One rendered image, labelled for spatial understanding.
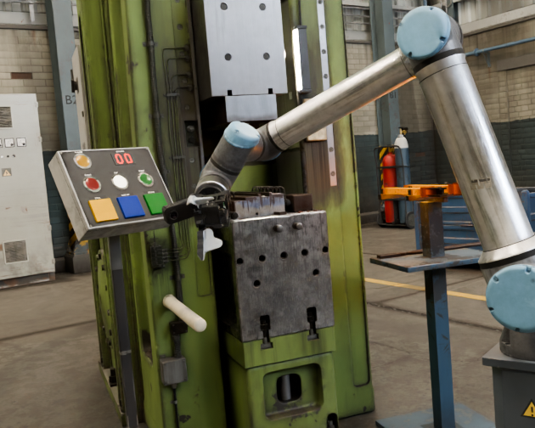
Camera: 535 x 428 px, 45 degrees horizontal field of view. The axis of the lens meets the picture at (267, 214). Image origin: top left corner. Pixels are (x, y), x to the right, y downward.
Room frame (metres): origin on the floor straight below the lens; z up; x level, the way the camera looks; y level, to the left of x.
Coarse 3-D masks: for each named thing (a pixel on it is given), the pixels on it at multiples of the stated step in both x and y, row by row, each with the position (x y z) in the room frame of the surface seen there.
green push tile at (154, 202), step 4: (144, 196) 2.07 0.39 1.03; (148, 196) 2.08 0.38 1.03; (152, 196) 2.09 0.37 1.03; (156, 196) 2.10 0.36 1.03; (160, 196) 2.11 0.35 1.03; (148, 200) 2.07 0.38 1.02; (152, 200) 2.08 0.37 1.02; (156, 200) 2.09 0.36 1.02; (160, 200) 2.10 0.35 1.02; (164, 200) 2.11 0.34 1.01; (148, 204) 2.06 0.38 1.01; (152, 204) 2.07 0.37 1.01; (156, 204) 2.08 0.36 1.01; (160, 204) 2.09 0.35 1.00; (164, 204) 2.10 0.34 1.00; (152, 208) 2.06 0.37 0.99; (156, 208) 2.07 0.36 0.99; (160, 208) 2.08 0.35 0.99; (152, 212) 2.05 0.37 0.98; (156, 212) 2.06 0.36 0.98; (160, 212) 2.07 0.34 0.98
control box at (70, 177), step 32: (64, 160) 1.97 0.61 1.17; (96, 160) 2.05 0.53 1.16; (128, 160) 2.12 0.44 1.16; (64, 192) 1.96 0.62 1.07; (96, 192) 1.97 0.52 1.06; (128, 192) 2.05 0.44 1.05; (160, 192) 2.13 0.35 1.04; (96, 224) 1.90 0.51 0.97; (128, 224) 1.99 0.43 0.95; (160, 224) 2.11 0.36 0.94
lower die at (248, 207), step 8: (264, 192) 2.45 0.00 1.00; (232, 200) 2.41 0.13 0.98; (240, 200) 2.36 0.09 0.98; (248, 200) 2.37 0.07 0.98; (256, 200) 2.38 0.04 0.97; (264, 200) 2.39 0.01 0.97; (272, 200) 2.40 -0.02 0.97; (280, 200) 2.41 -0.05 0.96; (232, 208) 2.38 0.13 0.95; (240, 208) 2.36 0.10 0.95; (248, 208) 2.37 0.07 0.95; (256, 208) 2.38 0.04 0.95; (264, 208) 2.39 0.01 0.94; (272, 208) 2.40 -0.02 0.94; (280, 208) 2.41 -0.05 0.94; (240, 216) 2.36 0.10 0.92; (248, 216) 2.37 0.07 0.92; (256, 216) 2.38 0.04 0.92
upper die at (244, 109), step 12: (228, 96) 2.35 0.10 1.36; (240, 96) 2.37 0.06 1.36; (252, 96) 2.39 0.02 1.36; (264, 96) 2.40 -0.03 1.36; (204, 108) 2.62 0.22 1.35; (216, 108) 2.46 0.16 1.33; (228, 108) 2.35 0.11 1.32; (240, 108) 2.37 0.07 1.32; (252, 108) 2.39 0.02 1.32; (264, 108) 2.40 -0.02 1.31; (276, 108) 2.42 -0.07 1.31; (204, 120) 2.63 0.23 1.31; (216, 120) 2.48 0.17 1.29; (228, 120) 2.35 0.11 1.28; (240, 120) 2.37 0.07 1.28; (252, 120) 2.38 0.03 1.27; (264, 120) 2.40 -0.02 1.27
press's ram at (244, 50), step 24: (192, 0) 2.46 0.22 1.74; (216, 0) 2.35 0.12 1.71; (240, 0) 2.38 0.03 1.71; (264, 0) 2.41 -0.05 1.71; (192, 24) 2.49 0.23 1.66; (216, 24) 2.35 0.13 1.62; (240, 24) 2.38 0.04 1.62; (264, 24) 2.41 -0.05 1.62; (216, 48) 2.34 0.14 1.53; (240, 48) 2.38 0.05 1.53; (264, 48) 2.41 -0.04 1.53; (216, 72) 2.34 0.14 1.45; (240, 72) 2.37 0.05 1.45; (264, 72) 2.41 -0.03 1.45; (216, 96) 2.34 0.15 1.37
